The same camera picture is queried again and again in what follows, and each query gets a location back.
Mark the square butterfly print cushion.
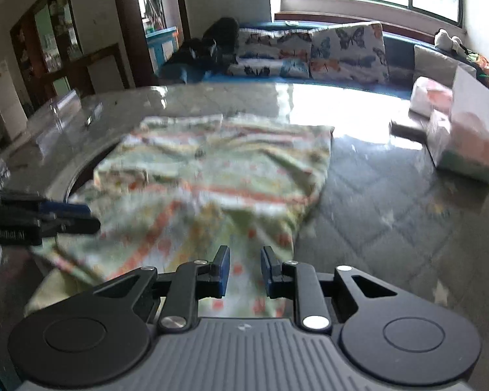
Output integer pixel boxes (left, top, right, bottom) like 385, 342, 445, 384
309, 22, 391, 85

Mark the dark wooden display shelf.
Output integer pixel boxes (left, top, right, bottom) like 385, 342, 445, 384
9, 0, 126, 107

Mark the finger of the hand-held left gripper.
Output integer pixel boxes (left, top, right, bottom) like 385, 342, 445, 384
0, 195, 93, 218
36, 215, 102, 238

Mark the colourful toy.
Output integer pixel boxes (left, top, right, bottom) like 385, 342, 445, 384
466, 50, 489, 79

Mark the blue sofa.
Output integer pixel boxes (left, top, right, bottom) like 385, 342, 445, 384
158, 20, 489, 104

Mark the green floral garment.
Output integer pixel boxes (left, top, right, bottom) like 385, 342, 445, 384
24, 114, 335, 319

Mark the grey cushion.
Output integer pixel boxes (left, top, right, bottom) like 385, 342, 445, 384
411, 44, 479, 89

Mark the white cabinet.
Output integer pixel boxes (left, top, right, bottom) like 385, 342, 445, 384
0, 60, 28, 142

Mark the pink and green tissue box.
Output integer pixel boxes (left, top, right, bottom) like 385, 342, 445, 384
425, 109, 489, 182

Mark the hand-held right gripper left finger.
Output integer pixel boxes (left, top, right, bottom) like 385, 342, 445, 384
93, 246, 231, 333

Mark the white stuffed toy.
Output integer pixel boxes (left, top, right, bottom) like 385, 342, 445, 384
434, 28, 468, 56

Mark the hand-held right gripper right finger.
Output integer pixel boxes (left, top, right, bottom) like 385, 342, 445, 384
260, 246, 398, 331

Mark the dark flat object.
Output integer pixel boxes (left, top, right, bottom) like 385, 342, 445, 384
390, 120, 428, 142

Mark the blue cabinet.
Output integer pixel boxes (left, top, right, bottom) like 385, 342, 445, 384
145, 26, 179, 71

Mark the long butterfly print cushion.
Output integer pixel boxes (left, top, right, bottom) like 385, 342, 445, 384
227, 27, 315, 79

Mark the black bag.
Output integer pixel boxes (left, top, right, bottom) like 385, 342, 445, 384
178, 17, 242, 77

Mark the clear plastic box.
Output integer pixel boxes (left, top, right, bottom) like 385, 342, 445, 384
50, 89, 83, 126

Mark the pink tissue pack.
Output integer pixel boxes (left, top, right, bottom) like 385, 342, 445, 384
409, 76, 456, 120

